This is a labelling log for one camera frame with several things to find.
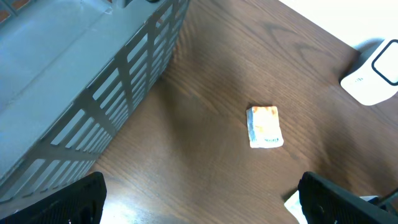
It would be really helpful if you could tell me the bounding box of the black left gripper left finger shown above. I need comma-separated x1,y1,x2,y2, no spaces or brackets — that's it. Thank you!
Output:
1,172,107,224

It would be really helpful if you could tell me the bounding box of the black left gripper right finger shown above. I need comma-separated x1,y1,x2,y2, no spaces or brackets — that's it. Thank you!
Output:
298,171,397,224

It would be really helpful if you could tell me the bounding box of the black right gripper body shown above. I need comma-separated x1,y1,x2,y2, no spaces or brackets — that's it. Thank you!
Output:
376,189,397,215

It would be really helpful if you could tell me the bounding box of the teal snack pack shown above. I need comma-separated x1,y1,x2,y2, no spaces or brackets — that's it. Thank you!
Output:
284,189,389,224

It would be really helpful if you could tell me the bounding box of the small orange packet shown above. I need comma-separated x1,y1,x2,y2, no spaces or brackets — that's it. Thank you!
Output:
246,106,284,149

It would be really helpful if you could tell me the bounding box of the white barcode scanner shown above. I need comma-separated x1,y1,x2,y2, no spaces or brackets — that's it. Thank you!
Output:
340,39,397,106

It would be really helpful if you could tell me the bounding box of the grey plastic mesh basket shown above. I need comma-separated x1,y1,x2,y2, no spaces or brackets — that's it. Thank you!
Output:
1,0,189,215

